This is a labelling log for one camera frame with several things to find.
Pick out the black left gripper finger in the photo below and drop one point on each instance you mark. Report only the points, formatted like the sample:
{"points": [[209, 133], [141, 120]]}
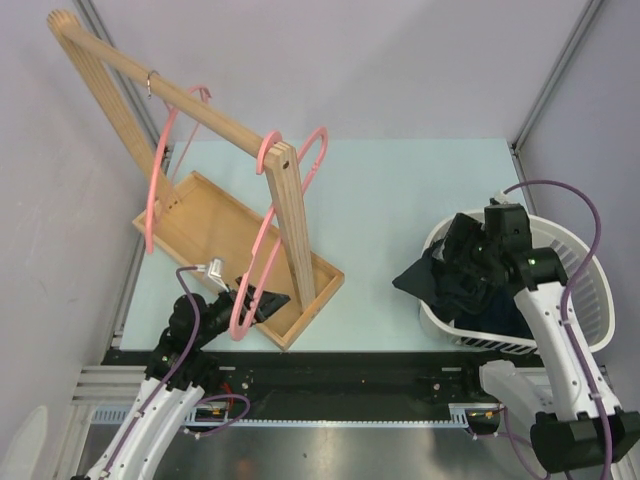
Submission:
{"points": [[269, 304], [244, 286]]}

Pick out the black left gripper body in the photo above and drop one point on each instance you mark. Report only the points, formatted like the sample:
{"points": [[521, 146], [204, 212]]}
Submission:
{"points": [[222, 310]]}

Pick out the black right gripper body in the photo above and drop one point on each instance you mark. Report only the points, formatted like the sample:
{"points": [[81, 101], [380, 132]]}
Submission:
{"points": [[474, 257]]}

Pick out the pink plastic hanger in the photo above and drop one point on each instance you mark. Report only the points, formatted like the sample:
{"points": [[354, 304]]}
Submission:
{"points": [[280, 162]]}

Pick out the wooden rack base tray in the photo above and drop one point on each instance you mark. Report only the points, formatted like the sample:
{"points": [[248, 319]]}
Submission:
{"points": [[208, 222]]}

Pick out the navy blue shorts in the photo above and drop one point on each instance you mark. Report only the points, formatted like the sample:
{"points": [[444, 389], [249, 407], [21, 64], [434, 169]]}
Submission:
{"points": [[501, 317]]}

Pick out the dark green shorts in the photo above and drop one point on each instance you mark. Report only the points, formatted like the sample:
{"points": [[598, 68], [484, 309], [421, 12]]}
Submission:
{"points": [[445, 289]]}

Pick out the wooden rack post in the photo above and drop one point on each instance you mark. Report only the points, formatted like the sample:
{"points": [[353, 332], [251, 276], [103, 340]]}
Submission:
{"points": [[92, 57]]}

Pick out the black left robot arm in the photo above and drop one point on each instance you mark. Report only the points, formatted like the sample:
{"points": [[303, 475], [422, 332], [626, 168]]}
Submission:
{"points": [[179, 377]]}

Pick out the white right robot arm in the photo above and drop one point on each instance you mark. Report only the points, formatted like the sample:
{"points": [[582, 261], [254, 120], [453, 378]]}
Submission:
{"points": [[574, 418]]}

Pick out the white laundry basket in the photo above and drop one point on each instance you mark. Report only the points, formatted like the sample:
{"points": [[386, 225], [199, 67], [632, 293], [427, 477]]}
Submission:
{"points": [[591, 299]]}

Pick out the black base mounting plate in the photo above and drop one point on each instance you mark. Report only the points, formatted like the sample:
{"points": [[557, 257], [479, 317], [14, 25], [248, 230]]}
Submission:
{"points": [[369, 360]]}

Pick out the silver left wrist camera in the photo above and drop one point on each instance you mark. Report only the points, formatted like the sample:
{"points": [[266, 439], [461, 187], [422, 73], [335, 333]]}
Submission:
{"points": [[212, 273]]}

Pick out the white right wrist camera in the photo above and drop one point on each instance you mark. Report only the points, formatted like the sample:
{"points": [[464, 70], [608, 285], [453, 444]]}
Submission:
{"points": [[500, 198]]}

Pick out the aluminium rail with cable duct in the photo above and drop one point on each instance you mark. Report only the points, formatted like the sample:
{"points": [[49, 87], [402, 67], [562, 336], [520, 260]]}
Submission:
{"points": [[437, 397]]}

